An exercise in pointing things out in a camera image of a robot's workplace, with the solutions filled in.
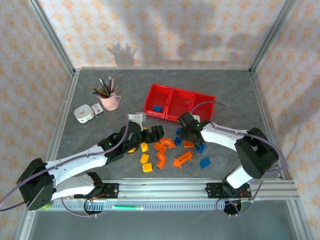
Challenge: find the orange long holed lego plate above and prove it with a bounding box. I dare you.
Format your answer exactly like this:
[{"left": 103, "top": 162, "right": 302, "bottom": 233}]
[{"left": 172, "top": 150, "right": 195, "bottom": 168}]

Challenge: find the red three-compartment plastic bin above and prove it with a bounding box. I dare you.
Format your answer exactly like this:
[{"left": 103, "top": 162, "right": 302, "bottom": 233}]
[{"left": 143, "top": 83, "right": 217, "bottom": 123}]

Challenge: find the pink ceramic mug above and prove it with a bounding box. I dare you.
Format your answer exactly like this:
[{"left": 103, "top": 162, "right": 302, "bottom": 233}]
[{"left": 99, "top": 86, "right": 122, "bottom": 111}]

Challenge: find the small clear card packet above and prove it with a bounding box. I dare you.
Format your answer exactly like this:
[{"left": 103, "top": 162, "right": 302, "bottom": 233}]
[{"left": 90, "top": 102, "right": 107, "bottom": 119}]

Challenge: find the white square bowl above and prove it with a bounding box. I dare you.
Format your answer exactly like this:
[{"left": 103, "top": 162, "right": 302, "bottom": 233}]
[{"left": 73, "top": 104, "right": 95, "bottom": 124}]

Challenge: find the yellow pencil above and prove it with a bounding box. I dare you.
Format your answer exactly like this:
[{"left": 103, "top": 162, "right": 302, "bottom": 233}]
[{"left": 89, "top": 85, "right": 107, "bottom": 97}]

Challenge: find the dark green pencil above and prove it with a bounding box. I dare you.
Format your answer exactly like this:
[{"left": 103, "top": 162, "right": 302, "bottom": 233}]
[{"left": 99, "top": 74, "right": 108, "bottom": 96}]

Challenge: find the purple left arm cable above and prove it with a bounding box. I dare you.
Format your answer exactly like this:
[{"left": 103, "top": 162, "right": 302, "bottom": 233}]
[{"left": 0, "top": 121, "right": 131, "bottom": 218}]

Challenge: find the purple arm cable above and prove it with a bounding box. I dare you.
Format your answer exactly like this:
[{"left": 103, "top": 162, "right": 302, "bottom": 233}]
[
  {"left": 0, "top": 121, "right": 131, "bottom": 218},
  {"left": 191, "top": 101, "right": 287, "bottom": 217}
]

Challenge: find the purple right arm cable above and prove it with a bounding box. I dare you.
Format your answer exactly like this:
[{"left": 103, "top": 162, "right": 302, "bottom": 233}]
[{"left": 191, "top": 101, "right": 287, "bottom": 217}]

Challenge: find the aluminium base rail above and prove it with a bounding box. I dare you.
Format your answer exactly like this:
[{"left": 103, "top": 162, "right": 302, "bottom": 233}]
[{"left": 53, "top": 178, "right": 301, "bottom": 202}]

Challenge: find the aluminium side rail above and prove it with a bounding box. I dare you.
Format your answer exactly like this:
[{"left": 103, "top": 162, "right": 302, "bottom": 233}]
[
  {"left": 41, "top": 69, "right": 81, "bottom": 180},
  {"left": 249, "top": 70, "right": 287, "bottom": 181}
]

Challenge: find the grey slotted cable duct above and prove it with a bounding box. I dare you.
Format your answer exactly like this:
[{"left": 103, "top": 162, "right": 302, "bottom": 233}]
[{"left": 49, "top": 201, "right": 254, "bottom": 212}]

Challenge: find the aluminium frame post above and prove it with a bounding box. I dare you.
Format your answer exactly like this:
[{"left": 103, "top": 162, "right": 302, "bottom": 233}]
[
  {"left": 249, "top": 0, "right": 298, "bottom": 75},
  {"left": 26, "top": 0, "right": 77, "bottom": 76}
]

